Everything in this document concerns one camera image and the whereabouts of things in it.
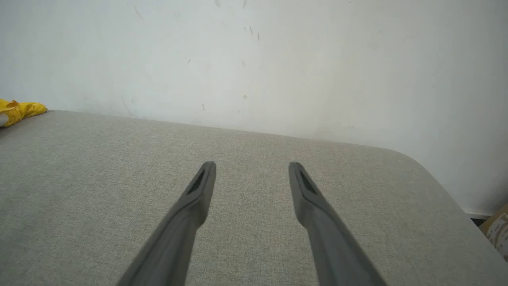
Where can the brown board with white prints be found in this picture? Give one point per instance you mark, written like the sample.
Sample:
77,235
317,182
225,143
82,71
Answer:
499,234

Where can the yellow tiger face t-shirt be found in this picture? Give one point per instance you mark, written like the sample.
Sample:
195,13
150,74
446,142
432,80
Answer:
22,110

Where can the white wall baseboard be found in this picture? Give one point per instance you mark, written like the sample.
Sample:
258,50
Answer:
476,213

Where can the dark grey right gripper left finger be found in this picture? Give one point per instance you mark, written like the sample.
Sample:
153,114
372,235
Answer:
178,238

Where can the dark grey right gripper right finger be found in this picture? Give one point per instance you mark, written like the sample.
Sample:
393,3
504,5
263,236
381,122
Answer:
329,246

